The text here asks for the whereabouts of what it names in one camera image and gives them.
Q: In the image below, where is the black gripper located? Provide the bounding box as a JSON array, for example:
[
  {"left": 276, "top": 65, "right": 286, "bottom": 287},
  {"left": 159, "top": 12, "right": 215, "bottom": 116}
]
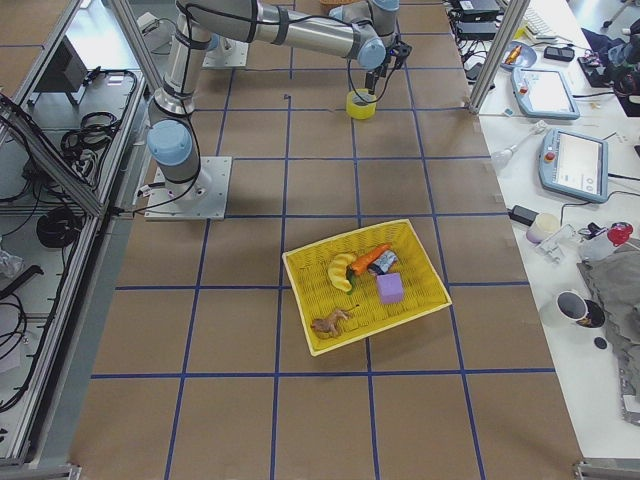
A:
[{"left": 365, "top": 34, "right": 412, "bottom": 91}]

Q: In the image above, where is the yellow tape roll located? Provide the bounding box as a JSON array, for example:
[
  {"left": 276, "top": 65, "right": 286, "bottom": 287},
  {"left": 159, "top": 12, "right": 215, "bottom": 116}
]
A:
[{"left": 345, "top": 88, "right": 377, "bottom": 120}]

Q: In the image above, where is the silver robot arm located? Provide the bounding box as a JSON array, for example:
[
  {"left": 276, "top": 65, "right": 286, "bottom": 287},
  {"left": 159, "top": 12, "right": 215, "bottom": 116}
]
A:
[{"left": 147, "top": 1, "right": 412, "bottom": 201}]

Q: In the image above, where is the brown wicker basket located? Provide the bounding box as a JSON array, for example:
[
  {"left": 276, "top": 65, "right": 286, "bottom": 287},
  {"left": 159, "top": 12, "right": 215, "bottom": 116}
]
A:
[{"left": 319, "top": 0, "right": 352, "bottom": 8}]

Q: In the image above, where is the far teach pendant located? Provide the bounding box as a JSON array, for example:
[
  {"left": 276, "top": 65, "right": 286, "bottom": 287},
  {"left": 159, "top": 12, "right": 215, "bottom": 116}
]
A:
[{"left": 511, "top": 67, "right": 581, "bottom": 120}]

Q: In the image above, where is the teach pendant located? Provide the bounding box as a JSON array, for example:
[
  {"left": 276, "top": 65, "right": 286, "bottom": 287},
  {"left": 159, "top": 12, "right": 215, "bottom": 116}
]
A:
[
  {"left": 538, "top": 129, "right": 609, "bottom": 204},
  {"left": 511, "top": 67, "right": 581, "bottom": 120}
]

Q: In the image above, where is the orange toy carrot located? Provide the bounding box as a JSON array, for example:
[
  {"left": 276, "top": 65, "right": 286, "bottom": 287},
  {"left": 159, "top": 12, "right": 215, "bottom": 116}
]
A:
[{"left": 347, "top": 243, "right": 392, "bottom": 276}]

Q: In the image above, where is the toy croissant bread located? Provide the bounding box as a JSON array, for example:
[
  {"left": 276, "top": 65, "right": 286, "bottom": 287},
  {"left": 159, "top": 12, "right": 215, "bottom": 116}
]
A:
[{"left": 327, "top": 253, "right": 356, "bottom": 293}]

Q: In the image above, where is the green toy leaf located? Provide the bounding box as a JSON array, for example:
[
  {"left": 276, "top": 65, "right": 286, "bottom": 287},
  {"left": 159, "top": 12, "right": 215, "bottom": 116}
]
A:
[{"left": 346, "top": 268, "right": 356, "bottom": 295}]

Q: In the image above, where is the purple foam cube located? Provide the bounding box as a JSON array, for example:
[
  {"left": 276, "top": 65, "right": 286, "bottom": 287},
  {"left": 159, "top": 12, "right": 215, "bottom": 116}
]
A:
[{"left": 376, "top": 273, "right": 404, "bottom": 305}]

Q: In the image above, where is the yellow plastic basket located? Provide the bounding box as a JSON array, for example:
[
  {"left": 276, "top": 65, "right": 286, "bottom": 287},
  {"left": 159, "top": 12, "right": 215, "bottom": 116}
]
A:
[{"left": 282, "top": 219, "right": 451, "bottom": 356}]

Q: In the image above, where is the near teach pendant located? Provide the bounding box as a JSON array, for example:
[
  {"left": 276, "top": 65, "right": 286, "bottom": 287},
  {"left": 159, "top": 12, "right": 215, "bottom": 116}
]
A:
[{"left": 538, "top": 129, "right": 609, "bottom": 204}]

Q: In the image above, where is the brown toy chicken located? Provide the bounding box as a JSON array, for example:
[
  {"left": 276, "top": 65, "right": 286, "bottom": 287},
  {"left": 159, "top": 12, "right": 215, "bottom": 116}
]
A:
[{"left": 310, "top": 304, "right": 359, "bottom": 338}]

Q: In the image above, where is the white black mug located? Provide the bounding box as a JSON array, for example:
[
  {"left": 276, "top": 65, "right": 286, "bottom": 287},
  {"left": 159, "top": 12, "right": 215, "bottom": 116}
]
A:
[{"left": 539, "top": 290, "right": 605, "bottom": 329}]

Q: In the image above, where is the grey cloth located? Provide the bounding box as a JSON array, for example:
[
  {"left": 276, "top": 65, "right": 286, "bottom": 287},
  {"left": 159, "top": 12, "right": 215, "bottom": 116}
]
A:
[{"left": 578, "top": 248, "right": 639, "bottom": 426}]

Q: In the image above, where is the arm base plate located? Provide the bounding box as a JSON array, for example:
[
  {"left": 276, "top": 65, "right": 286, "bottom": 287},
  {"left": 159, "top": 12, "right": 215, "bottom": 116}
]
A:
[
  {"left": 203, "top": 34, "right": 249, "bottom": 69},
  {"left": 143, "top": 156, "right": 232, "bottom": 221}
]

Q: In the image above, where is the aluminium frame post right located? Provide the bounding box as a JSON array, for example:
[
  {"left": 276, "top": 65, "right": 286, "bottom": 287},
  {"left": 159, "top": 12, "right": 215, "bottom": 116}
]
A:
[{"left": 467, "top": 0, "right": 530, "bottom": 114}]

